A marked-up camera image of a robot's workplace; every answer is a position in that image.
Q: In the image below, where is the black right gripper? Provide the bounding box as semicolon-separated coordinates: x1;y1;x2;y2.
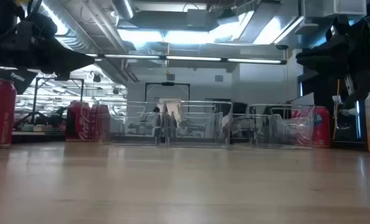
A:
296;18;370;69

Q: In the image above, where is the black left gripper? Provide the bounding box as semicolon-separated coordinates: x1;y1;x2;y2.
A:
0;36;95;82

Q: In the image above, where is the red Fanta can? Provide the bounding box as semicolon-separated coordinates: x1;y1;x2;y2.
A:
312;106;331;147
0;77;17;147

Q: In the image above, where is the black softbox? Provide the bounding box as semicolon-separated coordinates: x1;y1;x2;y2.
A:
0;68;39;96

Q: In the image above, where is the white board panel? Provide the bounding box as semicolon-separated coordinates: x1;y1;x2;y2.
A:
292;92;315;106

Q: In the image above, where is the white lamp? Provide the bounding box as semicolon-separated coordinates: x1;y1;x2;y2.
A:
331;95;360;130

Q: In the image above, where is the clear plastic bin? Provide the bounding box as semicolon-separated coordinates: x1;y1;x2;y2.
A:
247;103;316;149
93;100;163;146
163;100;234;147

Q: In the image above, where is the long LED light bar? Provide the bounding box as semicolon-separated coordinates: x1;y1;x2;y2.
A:
85;53;288;65

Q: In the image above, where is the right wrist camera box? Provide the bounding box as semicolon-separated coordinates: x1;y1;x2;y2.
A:
325;15;351;43

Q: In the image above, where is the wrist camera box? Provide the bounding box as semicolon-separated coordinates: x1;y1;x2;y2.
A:
325;15;351;43
16;12;58;41

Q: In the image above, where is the black metal stand frame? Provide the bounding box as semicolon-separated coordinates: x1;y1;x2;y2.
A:
32;77;85;125

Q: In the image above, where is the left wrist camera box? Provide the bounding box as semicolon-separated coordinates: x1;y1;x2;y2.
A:
16;12;58;41

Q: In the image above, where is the black rectangular frame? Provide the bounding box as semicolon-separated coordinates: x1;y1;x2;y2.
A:
145;82;191;102

